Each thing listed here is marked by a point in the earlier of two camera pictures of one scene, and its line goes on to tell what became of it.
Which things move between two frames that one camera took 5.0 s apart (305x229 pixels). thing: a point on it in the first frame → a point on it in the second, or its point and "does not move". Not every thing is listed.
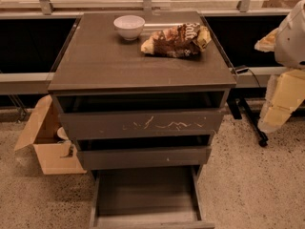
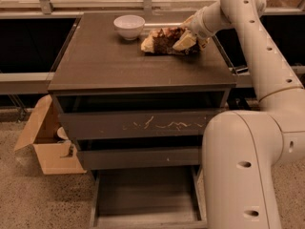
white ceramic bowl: (130, 26) does not move
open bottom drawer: (148, 197) does not move
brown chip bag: (181, 41) does not move
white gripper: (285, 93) → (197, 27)
